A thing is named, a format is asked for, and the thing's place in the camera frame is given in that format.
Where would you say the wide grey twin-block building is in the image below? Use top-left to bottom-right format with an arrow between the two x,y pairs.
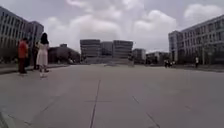
79,38 -> 135,66

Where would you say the low dark building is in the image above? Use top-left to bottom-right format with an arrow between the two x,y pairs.
47,43 -> 81,65

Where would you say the pale grey grid-window building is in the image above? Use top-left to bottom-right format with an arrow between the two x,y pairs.
167,14 -> 224,66

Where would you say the person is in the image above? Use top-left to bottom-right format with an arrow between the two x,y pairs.
17,37 -> 30,76
31,42 -> 40,71
35,32 -> 51,79
194,56 -> 200,69

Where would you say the raised kerb strip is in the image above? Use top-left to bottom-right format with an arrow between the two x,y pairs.
139,63 -> 224,74
0,63 -> 70,76

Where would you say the group of people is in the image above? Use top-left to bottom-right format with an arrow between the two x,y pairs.
162,58 -> 176,69

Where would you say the low grey building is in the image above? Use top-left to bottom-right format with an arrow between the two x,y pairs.
132,48 -> 170,66

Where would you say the long grey grid-window building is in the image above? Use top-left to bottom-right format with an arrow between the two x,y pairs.
0,5 -> 45,64

